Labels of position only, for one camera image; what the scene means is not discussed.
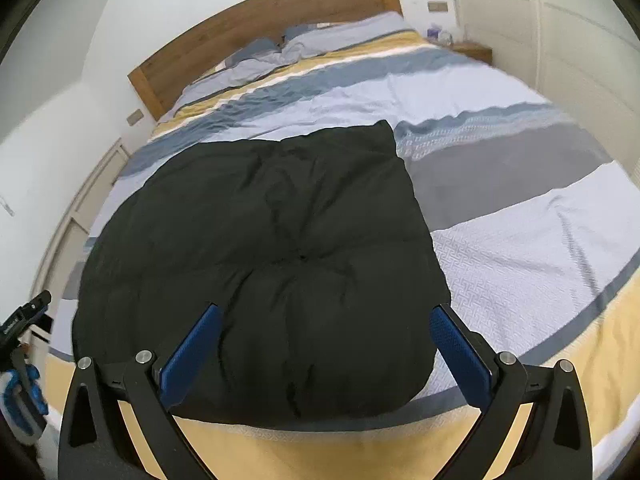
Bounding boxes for black puffer jacket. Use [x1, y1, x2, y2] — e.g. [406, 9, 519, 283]
[72, 121, 450, 427]

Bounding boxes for striped duvet cover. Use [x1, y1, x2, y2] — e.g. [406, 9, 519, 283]
[44, 32, 639, 479]

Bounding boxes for grey pillow left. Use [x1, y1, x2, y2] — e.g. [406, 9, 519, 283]
[170, 37, 281, 114]

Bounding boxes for grey pillow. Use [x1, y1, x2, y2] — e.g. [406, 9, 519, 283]
[170, 37, 281, 114]
[281, 11, 414, 58]

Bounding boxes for wooden nightstand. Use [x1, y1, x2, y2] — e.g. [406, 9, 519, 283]
[448, 41, 492, 65]

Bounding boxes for wooden headboard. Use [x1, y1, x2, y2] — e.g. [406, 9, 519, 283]
[128, 0, 402, 120]

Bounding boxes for white wardrobe doors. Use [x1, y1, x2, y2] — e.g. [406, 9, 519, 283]
[456, 0, 639, 181]

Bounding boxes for items on nightstand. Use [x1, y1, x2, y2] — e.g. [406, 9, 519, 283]
[426, 24, 465, 48]

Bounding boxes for grey pillow right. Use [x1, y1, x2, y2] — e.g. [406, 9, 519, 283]
[281, 11, 414, 58]

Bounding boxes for wall switch plate left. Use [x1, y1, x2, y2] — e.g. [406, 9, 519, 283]
[126, 108, 144, 126]

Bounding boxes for wall switch plate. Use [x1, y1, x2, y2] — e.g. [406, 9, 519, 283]
[126, 108, 144, 126]
[427, 1, 448, 13]

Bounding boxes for wall switch plate right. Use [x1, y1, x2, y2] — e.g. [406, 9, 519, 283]
[427, 1, 448, 13]

